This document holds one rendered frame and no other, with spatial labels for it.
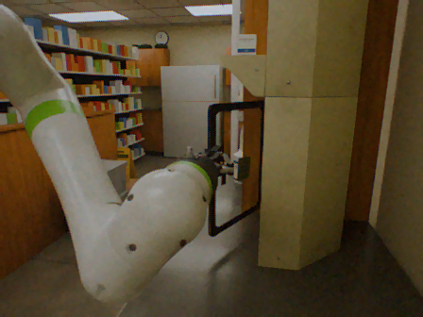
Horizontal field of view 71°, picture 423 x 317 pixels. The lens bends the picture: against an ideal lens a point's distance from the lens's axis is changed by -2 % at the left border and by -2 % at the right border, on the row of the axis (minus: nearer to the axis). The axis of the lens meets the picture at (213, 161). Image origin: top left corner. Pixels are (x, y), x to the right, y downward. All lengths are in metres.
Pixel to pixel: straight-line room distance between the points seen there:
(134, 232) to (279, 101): 0.50
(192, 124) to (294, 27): 5.19
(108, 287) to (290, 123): 0.54
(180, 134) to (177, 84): 0.96
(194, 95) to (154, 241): 5.49
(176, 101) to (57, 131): 5.36
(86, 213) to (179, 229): 0.18
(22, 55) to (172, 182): 0.39
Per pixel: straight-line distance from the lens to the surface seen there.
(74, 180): 0.54
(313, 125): 0.78
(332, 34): 0.82
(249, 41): 0.86
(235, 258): 0.93
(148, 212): 0.37
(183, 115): 5.91
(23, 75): 0.67
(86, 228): 0.49
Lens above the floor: 1.44
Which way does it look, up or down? 14 degrees down
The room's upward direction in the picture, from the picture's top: straight up
